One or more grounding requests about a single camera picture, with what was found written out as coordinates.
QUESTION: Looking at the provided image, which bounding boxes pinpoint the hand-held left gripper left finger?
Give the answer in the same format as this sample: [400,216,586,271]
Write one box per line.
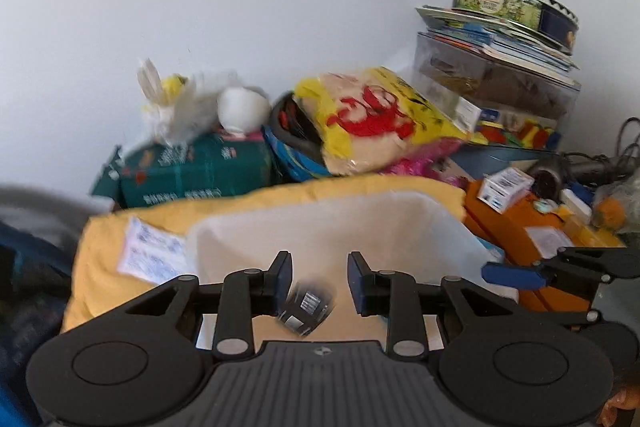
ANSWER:
[116,251,294,361]

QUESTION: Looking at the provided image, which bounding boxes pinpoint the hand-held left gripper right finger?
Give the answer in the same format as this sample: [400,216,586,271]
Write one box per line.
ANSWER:
[347,251,526,361]

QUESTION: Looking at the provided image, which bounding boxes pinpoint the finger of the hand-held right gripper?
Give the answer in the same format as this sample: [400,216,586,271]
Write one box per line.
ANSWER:
[542,306,603,332]
[481,246,640,292]

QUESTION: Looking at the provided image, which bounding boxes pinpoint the small black box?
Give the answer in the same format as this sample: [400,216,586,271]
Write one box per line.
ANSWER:
[276,279,337,338]

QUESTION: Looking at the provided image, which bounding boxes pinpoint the white translucent plastic bin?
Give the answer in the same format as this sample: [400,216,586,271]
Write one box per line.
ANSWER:
[186,189,501,350]

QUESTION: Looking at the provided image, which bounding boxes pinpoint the orange cardboard box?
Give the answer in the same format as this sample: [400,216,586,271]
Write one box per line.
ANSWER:
[462,177,626,315]

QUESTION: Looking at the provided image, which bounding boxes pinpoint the paper label on orange box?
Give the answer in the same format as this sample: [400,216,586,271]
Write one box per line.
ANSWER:
[524,226,572,259]

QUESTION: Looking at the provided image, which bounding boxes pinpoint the small white carton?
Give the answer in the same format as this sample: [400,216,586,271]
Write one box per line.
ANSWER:
[476,167,535,212]

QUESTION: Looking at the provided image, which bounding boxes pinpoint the dark hair dryer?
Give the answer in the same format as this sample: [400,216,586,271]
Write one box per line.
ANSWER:
[531,156,623,204]

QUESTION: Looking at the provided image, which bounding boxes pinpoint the white paper label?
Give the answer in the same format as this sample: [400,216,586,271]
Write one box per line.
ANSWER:
[117,216,190,285]

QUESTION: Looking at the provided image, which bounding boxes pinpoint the pink shiny packet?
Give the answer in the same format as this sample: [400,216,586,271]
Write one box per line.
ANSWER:
[382,139,471,188]

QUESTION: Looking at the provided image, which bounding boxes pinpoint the green tissue pack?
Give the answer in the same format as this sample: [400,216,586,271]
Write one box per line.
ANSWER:
[90,132,273,210]

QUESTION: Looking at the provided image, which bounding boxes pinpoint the colourful toy block tray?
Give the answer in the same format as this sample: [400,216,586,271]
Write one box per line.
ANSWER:
[470,117,563,152]

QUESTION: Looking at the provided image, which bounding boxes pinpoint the yellow red-printed plastic bag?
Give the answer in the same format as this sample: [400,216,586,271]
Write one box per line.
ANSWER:
[292,67,473,175]

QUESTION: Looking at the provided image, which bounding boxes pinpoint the clear plastic box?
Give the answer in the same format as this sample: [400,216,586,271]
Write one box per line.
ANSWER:
[412,32,583,135]

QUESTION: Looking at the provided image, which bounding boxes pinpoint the white plastic bag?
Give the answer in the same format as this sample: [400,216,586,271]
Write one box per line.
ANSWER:
[136,57,241,145]

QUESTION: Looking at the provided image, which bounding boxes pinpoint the stack of books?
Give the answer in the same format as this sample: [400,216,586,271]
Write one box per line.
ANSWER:
[415,4,581,80]

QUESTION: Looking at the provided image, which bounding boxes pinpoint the blue black bag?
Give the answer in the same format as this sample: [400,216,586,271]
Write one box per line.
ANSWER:
[0,181,113,427]

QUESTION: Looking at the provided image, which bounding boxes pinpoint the round printed tin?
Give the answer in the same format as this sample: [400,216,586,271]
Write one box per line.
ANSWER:
[452,0,581,48]

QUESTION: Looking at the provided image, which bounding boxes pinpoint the black cables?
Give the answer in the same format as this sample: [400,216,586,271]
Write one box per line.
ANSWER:
[607,117,640,180]

